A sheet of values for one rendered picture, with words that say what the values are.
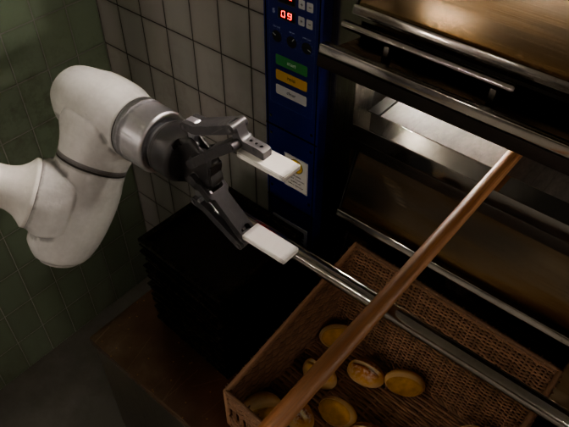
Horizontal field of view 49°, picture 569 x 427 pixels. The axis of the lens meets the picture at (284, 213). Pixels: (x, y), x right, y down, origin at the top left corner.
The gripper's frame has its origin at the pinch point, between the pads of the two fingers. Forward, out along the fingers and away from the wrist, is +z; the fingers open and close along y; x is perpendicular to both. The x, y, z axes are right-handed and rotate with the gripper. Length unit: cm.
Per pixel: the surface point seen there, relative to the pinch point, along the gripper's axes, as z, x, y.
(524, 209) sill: 14, -55, 31
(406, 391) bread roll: 6, -39, 86
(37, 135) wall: -117, -27, 61
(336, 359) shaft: 7.2, -3.4, 28.1
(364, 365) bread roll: -5, -37, 84
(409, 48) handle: -10.5, -45.3, 2.1
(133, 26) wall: -101, -56, 33
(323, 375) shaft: 7.3, -0.1, 28.2
